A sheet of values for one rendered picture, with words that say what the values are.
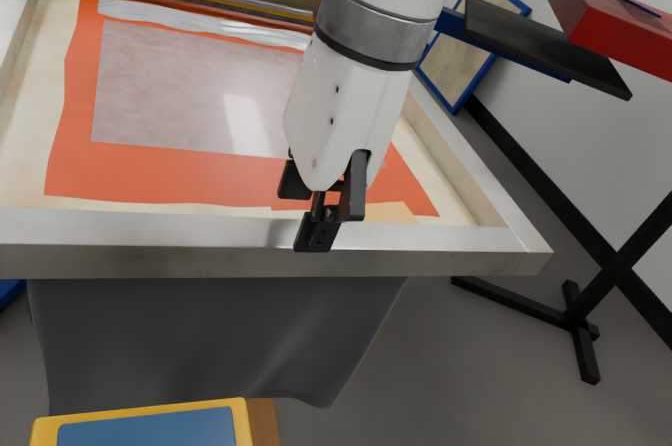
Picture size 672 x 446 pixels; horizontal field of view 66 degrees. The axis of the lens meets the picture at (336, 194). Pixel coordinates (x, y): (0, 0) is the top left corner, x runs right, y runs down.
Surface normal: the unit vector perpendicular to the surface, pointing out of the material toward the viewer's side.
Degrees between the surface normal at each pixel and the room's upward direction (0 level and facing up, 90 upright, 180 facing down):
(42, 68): 0
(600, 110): 90
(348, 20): 90
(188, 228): 0
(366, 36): 90
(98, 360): 94
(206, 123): 0
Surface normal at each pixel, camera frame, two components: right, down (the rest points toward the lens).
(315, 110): -0.91, -0.06
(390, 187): 0.30, -0.76
